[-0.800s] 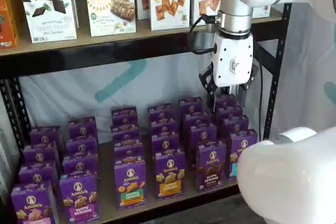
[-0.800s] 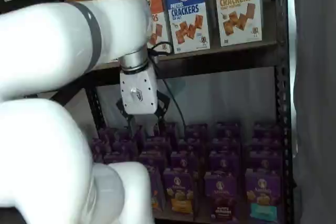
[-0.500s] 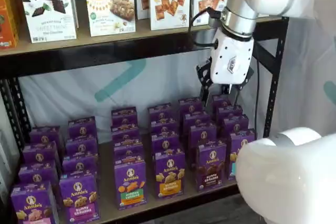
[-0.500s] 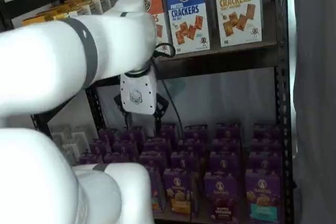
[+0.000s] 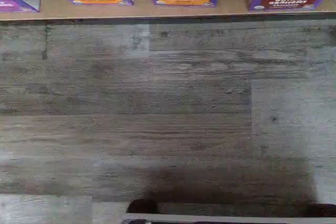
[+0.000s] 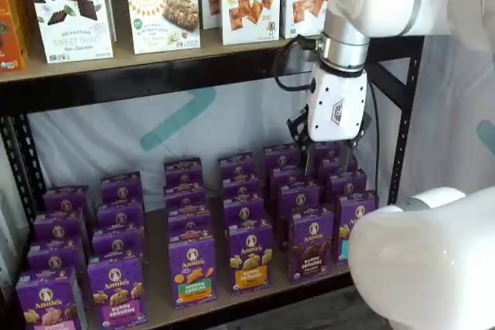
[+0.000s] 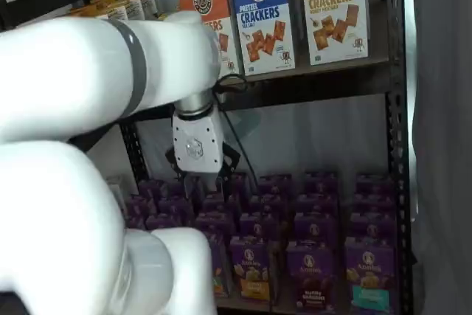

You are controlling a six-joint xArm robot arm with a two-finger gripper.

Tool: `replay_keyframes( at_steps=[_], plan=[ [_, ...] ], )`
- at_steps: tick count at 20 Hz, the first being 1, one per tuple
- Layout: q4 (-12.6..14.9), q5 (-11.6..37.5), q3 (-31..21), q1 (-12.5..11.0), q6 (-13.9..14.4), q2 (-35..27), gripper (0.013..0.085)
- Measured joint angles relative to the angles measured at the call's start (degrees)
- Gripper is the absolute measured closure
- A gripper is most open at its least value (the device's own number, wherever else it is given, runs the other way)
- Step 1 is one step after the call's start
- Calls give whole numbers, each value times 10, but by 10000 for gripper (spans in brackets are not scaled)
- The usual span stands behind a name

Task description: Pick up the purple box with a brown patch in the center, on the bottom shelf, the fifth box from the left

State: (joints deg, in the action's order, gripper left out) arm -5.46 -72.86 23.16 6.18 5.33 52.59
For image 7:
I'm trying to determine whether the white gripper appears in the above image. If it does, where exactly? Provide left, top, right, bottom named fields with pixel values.
left=164, top=105, right=241, bottom=200

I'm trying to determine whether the purple Annie's snack box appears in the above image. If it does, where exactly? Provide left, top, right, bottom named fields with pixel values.
left=351, top=192, right=396, bottom=217
left=125, top=196, right=156, bottom=219
left=137, top=179, right=167, bottom=200
left=257, top=176, right=293, bottom=198
left=194, top=211, right=237, bottom=235
left=238, top=212, right=280, bottom=239
left=145, top=213, right=184, bottom=232
left=124, top=215, right=148, bottom=232
left=248, top=194, right=285, bottom=217
left=167, top=178, right=190, bottom=198
left=293, top=212, right=339, bottom=245
left=355, top=173, right=395, bottom=196
left=223, top=172, right=252, bottom=198
left=158, top=196, right=195, bottom=217
left=297, top=192, right=339, bottom=217
left=201, top=194, right=237, bottom=216
left=303, top=170, right=339, bottom=196
left=349, top=210, right=398, bottom=243

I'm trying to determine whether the purple Annie's box brown label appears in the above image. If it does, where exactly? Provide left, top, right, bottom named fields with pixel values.
left=285, top=240, right=339, bottom=313

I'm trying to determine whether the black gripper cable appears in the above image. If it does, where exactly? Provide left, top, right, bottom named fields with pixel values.
left=212, top=72, right=260, bottom=183

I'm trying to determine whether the blue pretzel crackers box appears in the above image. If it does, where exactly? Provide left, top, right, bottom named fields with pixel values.
left=224, top=0, right=296, bottom=77

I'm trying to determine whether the purple Annie's box teal label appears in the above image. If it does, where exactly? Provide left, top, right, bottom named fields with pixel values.
left=344, top=236, right=398, bottom=313

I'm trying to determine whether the orange pretzel crackers box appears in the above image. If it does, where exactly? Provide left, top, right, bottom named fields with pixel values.
left=178, top=0, right=241, bottom=77

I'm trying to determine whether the purple Annie's box yellow label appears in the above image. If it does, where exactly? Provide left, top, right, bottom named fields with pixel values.
left=228, top=235, right=273, bottom=304

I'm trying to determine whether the gold pretzel crackers box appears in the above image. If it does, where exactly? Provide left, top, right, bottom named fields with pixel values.
left=299, top=0, right=370, bottom=66

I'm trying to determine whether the purple Annie's box green label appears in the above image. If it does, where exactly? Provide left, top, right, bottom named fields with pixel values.
left=204, top=231, right=230, bottom=298

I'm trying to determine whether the grey white side curtain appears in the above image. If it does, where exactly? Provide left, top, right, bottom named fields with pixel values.
left=403, top=0, right=472, bottom=315

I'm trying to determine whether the black metal shelf rack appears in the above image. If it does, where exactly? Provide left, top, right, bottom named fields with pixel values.
left=0, top=0, right=417, bottom=315

